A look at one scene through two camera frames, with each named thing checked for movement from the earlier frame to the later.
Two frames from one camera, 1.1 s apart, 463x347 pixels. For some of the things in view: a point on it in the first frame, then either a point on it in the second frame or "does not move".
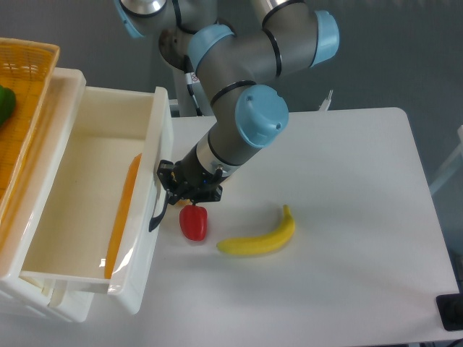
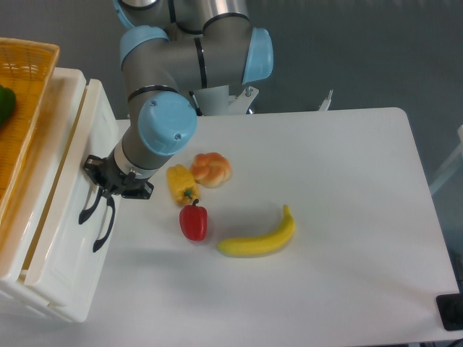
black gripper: (189, 173) to (100, 170)
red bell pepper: (193, 220) does not move
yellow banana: (264, 243) does not move
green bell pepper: (7, 103) does not move
